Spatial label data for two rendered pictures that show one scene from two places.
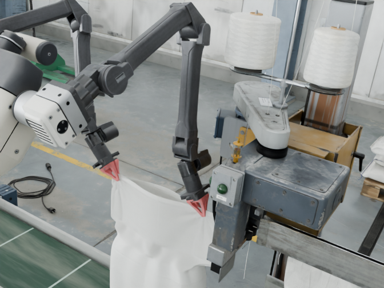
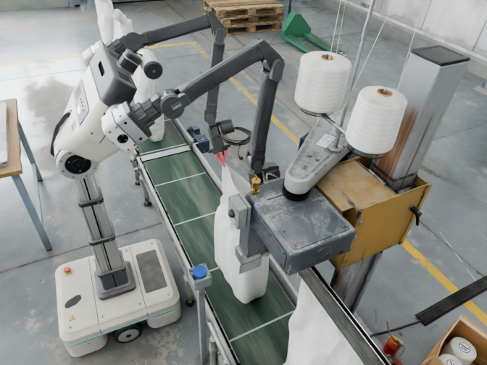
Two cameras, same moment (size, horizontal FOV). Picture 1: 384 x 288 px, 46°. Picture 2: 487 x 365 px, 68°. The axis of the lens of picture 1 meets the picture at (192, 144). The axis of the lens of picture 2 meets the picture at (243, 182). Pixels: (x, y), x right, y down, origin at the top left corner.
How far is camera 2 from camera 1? 0.70 m
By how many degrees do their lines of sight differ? 31
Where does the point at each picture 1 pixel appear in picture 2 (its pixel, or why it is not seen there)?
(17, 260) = (183, 193)
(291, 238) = not seen: hidden behind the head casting
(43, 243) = (205, 186)
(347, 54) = (379, 123)
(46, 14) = (189, 26)
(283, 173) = (280, 218)
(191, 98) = (261, 123)
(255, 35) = (312, 80)
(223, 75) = not seen: hidden behind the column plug
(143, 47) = (206, 80)
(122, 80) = (178, 108)
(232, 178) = (236, 208)
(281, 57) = not seen: outside the picture
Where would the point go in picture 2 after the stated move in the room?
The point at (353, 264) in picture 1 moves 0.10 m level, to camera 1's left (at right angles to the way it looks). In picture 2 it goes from (335, 309) to (307, 293)
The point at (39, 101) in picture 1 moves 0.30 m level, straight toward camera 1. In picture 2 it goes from (109, 117) to (51, 172)
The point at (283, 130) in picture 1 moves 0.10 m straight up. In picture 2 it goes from (301, 179) to (306, 153)
